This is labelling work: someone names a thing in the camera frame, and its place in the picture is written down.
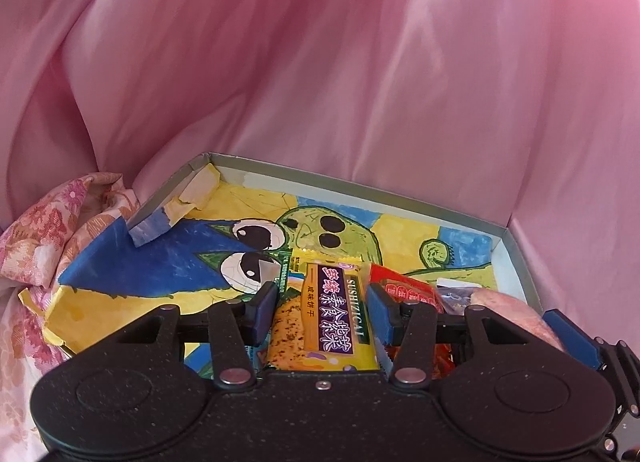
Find yellow green biscuit packet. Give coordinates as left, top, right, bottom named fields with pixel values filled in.
left=247, top=248, right=390, bottom=375

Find red dried meat packet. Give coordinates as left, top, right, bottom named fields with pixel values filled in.
left=367, top=263, right=457, bottom=379

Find pink round rice cracker packet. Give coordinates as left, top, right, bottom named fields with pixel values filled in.
left=435, top=278, right=569, bottom=356

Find floral bedsheet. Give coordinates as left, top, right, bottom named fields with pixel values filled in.
left=0, top=172, right=142, bottom=462

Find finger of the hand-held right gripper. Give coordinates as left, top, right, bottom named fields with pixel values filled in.
left=542, top=309, right=640, bottom=409

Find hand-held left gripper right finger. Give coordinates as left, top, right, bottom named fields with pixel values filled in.
left=366, top=282, right=532, bottom=389

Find grey shallow cardboard box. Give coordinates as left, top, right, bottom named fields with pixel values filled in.
left=127, top=151, right=546, bottom=373

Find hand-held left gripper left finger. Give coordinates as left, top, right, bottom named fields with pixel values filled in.
left=117, top=281, right=279, bottom=389

